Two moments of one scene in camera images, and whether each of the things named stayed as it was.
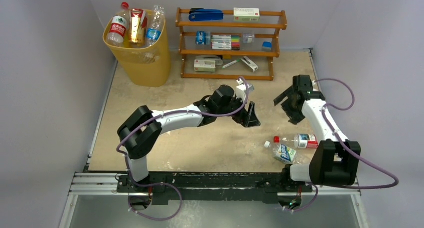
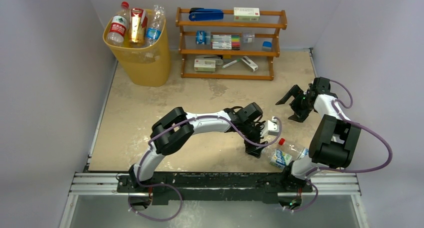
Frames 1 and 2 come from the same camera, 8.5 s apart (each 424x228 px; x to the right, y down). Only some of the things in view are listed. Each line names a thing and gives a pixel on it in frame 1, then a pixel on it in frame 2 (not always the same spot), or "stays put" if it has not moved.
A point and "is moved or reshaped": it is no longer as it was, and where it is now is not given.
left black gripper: x=247 y=118 → x=253 y=150
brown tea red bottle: x=138 y=25 stays put
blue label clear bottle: x=153 y=31 stays put
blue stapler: x=197 y=14 stays put
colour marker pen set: x=225 y=41 stays put
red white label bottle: x=117 y=33 stays put
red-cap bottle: x=300 y=141 → x=297 y=152
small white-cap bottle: x=282 y=153 is moved or reshaped
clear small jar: x=248 y=37 stays put
